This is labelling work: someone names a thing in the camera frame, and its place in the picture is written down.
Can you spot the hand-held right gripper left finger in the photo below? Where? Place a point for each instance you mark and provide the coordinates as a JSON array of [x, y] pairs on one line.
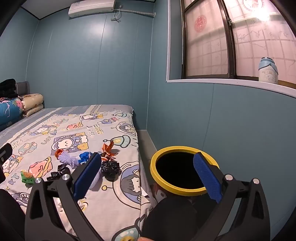
[[86, 171]]

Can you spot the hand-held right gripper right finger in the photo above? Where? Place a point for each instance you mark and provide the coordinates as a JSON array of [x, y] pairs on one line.
[[208, 178]]

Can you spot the white tissue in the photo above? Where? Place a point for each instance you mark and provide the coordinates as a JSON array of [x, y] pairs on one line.
[[95, 180]]

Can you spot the blue plastic bag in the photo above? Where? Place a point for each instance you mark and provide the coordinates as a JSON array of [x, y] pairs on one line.
[[84, 157]]

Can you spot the large black plastic bag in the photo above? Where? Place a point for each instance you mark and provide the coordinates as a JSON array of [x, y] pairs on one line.
[[109, 169]]

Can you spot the small black plastic bag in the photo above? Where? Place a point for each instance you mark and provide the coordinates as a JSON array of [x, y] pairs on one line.
[[63, 169], [52, 176]]

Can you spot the purple foam fruit net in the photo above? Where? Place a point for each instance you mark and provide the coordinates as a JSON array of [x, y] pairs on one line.
[[67, 158]]

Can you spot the orange snack wrapper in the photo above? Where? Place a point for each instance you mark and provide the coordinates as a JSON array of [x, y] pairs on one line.
[[108, 148]]

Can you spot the green snack packet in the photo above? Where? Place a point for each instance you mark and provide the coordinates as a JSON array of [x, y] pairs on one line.
[[27, 177]]

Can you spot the small orange wrapper scrap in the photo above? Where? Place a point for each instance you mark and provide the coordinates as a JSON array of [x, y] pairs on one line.
[[59, 152]]

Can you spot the yellow rimmed trash bin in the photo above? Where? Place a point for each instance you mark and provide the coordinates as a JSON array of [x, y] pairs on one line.
[[172, 148]]

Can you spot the cartoon printed blanket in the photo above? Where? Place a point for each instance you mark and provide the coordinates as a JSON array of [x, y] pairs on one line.
[[69, 134]]

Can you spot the blue floral quilt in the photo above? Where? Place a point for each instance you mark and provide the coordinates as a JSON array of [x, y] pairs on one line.
[[9, 111]]

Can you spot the person's right leg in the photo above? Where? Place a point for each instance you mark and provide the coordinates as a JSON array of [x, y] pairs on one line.
[[171, 220]]

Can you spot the person's leg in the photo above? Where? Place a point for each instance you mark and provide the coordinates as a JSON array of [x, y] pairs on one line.
[[171, 220], [10, 217]]

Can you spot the beige pillows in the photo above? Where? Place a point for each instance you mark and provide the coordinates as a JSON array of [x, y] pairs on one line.
[[32, 102]]

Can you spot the black folded clothes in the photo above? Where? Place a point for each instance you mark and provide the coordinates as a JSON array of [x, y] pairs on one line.
[[8, 89]]

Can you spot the striped grey bed sheet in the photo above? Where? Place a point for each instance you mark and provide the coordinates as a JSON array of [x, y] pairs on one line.
[[69, 109]]

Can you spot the person's left leg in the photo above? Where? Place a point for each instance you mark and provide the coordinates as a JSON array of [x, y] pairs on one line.
[[10, 217]]

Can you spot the grey bed base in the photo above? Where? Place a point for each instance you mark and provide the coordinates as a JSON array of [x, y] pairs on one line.
[[145, 143]]

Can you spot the grey headboard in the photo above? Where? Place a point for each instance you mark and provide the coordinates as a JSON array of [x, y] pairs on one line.
[[23, 88]]

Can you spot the pale blue water bottle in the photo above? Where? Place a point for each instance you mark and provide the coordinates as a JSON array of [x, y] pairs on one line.
[[268, 69]]

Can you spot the red round window sticker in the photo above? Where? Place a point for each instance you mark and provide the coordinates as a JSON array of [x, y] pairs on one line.
[[200, 23]]

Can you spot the white air conditioner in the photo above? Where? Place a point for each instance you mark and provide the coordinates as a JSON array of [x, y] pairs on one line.
[[92, 8]]

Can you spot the window with brown frame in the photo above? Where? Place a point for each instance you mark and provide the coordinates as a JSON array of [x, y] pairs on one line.
[[208, 58]]

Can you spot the white wall pipe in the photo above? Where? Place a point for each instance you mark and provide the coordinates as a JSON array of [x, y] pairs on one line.
[[136, 12]]

